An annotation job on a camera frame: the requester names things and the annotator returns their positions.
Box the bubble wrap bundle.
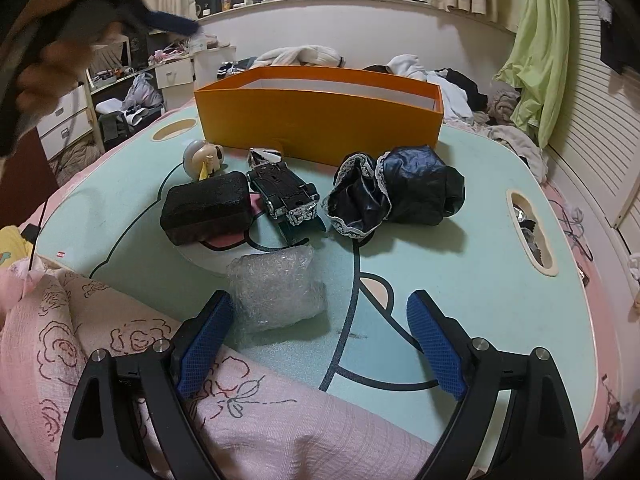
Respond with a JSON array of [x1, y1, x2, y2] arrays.
[[227, 246, 328, 334]]

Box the person's left hand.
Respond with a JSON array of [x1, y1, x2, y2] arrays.
[[15, 22, 124, 136]]

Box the white drawer cabinet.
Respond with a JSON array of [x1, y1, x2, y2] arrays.
[[37, 84, 99, 162]]

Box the pink floral blanket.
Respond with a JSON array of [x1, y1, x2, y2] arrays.
[[1, 260, 432, 479]]

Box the dark lace-trimmed satin cloth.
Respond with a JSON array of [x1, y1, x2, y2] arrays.
[[322, 145, 465, 240]]

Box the round cream toy figure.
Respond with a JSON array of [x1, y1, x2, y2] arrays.
[[182, 140, 224, 181]]

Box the black toy car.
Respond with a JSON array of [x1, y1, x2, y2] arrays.
[[246, 148, 326, 245]]

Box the orange cardboard box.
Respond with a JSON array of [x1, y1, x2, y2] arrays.
[[194, 70, 442, 166]]

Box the pile of clothes on bed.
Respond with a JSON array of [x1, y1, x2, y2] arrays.
[[250, 44, 548, 184]]

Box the green hanging cloth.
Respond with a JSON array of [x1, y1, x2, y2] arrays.
[[496, 0, 570, 148]]

